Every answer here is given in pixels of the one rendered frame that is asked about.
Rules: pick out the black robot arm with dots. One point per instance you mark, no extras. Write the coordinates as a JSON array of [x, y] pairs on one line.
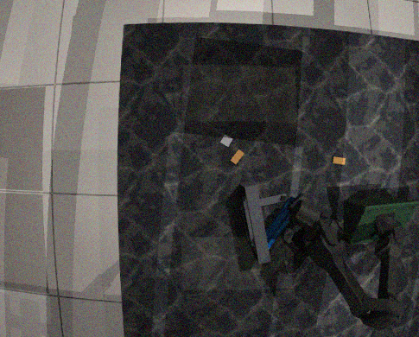
[[326, 252]]

